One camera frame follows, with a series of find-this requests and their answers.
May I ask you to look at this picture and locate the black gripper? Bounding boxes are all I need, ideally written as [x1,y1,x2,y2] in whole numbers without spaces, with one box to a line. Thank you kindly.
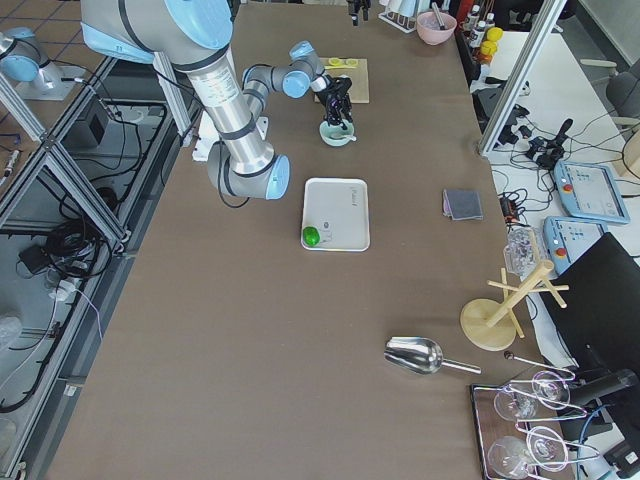
[322,77,352,131]
[348,0,371,25]

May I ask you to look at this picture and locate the white ceramic spoon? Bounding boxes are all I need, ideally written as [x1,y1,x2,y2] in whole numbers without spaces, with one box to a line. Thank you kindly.
[329,133,357,141]

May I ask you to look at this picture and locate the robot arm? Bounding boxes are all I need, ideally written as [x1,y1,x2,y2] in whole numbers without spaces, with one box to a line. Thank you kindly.
[81,1,352,200]

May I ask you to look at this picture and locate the mint green bowl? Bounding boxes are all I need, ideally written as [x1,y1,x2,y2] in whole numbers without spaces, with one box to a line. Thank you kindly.
[319,120,356,147]

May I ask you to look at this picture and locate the pink bowl with ice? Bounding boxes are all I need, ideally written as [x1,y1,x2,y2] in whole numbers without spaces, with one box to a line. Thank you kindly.
[416,11,457,45]

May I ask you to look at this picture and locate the metal muddler in bowl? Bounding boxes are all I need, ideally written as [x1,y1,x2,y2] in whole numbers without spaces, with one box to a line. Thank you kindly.
[431,2,446,31]

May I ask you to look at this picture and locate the cream rabbit tray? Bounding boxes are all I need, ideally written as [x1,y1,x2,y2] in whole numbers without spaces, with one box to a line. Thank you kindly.
[300,177,370,252]

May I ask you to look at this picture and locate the green lime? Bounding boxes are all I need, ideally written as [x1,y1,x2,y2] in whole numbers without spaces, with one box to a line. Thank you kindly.
[302,226,321,247]

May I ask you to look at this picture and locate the grey folded cloth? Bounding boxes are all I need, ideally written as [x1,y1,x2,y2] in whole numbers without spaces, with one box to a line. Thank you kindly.
[442,189,484,221]

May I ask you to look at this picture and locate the metal scoop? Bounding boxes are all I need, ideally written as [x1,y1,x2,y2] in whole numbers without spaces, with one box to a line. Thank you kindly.
[384,336,482,375]

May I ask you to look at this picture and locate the wooden mug tree stand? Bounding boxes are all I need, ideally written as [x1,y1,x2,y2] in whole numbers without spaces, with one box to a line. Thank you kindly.
[460,260,570,351]

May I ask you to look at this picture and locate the near teach pendant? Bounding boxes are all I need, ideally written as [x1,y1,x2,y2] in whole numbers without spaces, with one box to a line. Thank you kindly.
[543,216,608,274]

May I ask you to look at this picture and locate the teach pendant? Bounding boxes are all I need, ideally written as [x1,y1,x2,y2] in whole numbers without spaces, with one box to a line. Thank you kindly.
[543,216,608,274]
[553,160,631,225]

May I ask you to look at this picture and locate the far teach pendant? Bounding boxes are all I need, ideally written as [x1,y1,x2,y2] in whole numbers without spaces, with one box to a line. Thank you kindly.
[553,160,631,225]

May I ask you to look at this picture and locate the black laptop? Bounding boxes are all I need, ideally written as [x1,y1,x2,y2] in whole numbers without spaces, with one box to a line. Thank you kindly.
[541,233,639,372]

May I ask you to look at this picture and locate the wine glass upper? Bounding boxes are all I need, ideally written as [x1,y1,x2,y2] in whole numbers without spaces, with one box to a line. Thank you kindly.
[493,370,570,421]

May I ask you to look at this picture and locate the wine glass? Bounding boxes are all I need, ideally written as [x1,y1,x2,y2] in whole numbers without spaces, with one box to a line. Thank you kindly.
[487,426,568,479]
[493,370,570,421]

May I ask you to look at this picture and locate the wine glass lower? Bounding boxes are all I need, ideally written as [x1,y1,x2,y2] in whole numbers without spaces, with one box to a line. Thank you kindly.
[487,426,568,479]

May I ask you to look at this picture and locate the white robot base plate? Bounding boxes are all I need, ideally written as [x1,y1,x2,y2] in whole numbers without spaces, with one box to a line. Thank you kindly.
[192,112,269,164]

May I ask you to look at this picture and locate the aluminium frame post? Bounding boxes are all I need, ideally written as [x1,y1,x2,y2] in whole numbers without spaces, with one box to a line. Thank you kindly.
[478,0,566,159]

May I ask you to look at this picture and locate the black wire glass rack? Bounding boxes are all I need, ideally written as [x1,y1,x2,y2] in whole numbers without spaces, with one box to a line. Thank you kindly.
[470,370,599,479]

